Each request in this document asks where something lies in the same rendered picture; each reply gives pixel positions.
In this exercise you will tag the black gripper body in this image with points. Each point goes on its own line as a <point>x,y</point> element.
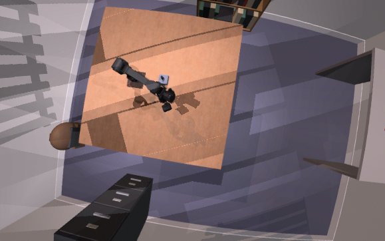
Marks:
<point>166,106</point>

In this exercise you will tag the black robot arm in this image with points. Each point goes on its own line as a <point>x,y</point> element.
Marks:
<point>122,67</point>

